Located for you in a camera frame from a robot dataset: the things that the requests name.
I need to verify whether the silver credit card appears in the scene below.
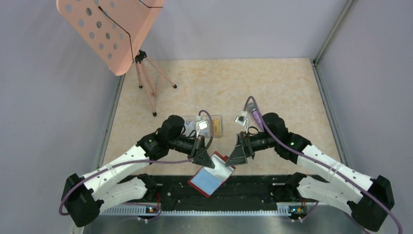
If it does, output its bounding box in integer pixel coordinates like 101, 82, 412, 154
185, 121, 195, 131

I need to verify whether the pink perforated music stand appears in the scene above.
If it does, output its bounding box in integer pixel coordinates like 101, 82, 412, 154
56, 0, 177, 116

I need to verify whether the purple glitter microphone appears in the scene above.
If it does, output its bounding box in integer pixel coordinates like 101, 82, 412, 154
247, 102, 263, 128

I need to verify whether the yellow credit card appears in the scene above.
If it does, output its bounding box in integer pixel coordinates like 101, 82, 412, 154
213, 119, 222, 135

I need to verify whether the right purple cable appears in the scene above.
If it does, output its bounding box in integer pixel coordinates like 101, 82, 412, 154
244, 96, 404, 234

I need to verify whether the aluminium frame rail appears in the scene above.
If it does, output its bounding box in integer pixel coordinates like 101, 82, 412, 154
77, 182, 372, 216

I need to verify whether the red leather card holder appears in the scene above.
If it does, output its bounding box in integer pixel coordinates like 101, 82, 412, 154
188, 151, 236, 197

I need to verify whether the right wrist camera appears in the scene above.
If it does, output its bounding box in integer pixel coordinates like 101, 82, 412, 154
234, 111, 249, 133

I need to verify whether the clear plastic card tray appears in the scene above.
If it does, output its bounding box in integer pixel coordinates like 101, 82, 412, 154
182, 115, 223, 138

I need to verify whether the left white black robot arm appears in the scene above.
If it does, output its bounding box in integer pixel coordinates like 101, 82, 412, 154
59, 115, 215, 228

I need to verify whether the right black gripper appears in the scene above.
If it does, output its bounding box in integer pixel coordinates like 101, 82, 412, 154
225, 131, 278, 166

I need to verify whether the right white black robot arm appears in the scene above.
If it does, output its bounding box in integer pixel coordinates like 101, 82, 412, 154
225, 113, 394, 232

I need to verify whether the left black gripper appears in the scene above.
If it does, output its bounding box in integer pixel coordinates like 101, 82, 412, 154
169, 134, 215, 168

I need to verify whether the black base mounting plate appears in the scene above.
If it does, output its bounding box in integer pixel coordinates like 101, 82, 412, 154
125, 175, 319, 213

